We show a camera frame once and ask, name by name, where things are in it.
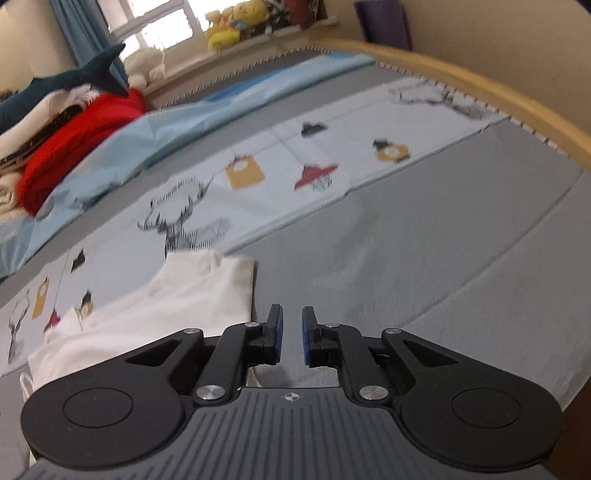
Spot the red quilt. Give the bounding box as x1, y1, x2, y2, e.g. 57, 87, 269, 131
17, 88, 147, 217

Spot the blue curtain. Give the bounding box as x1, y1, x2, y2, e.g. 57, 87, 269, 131
48, 0, 128, 89

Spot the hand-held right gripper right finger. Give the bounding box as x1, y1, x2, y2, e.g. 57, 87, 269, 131
301, 305, 465, 406

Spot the white folded quilt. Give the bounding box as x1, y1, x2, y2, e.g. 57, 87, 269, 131
0, 85, 100, 160

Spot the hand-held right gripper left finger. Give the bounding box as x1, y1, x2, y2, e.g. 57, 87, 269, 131
124, 304, 284, 406

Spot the dark teal shark plush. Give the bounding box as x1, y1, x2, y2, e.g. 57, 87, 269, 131
0, 43, 128, 133

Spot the purple board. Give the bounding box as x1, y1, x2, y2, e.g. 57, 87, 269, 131
355, 0, 413, 51

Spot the window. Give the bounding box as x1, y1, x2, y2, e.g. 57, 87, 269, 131
108, 0, 242, 52

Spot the beige window sill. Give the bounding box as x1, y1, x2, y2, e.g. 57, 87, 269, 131
147, 18, 339, 109

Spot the wooden bed frame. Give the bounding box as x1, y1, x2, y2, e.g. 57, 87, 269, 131
305, 39, 591, 163

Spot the white t-shirt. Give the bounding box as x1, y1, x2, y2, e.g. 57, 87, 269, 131
18, 250, 259, 402

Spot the dark red cushion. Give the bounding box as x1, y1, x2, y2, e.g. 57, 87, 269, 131
283, 0, 320, 22

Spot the light blue duvet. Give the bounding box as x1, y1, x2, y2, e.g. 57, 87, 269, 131
0, 52, 384, 278

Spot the white plush toy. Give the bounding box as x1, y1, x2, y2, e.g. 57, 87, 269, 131
124, 46, 167, 89

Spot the yellow plush toy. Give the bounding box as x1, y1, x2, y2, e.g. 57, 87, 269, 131
231, 0, 271, 29
205, 9, 243, 52

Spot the cream folded blanket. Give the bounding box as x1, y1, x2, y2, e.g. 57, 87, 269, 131
0, 172, 27, 220

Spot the grey printed bed cover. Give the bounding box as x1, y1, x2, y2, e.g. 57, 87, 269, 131
0, 44, 591, 480

